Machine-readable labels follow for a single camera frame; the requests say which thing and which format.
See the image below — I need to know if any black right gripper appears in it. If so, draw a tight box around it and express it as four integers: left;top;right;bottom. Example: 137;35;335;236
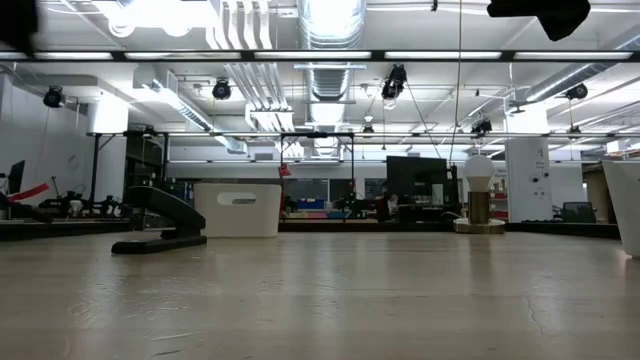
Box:
486;0;593;43

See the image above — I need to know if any black monitor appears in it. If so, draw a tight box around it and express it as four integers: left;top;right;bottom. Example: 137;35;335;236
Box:
385;155;449;207

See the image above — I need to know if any white column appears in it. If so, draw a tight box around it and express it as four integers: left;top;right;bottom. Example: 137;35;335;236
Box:
504;102;554;224

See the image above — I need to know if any black stapler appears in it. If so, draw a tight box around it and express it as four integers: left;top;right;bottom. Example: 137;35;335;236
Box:
110;185;209;256

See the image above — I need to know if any black ceiling spotlight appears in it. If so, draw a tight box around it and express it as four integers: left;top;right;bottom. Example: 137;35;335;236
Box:
565;82;590;101
211;77;233;102
42;85;66;109

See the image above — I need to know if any silver ceiling duct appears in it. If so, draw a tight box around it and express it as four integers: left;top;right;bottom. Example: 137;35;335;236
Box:
296;0;368;161

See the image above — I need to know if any black overhead camera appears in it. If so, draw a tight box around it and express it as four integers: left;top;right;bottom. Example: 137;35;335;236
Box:
380;64;408;102

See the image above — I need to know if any light bulb on brass base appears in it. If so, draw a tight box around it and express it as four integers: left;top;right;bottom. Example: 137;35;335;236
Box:
453;154;507;236

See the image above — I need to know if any black office chair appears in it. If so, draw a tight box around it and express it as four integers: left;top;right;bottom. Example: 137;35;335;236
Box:
561;200;598;224

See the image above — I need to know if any white plastic bin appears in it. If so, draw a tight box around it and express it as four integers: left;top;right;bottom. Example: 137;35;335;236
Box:
192;182;283;239
601;159;640;260

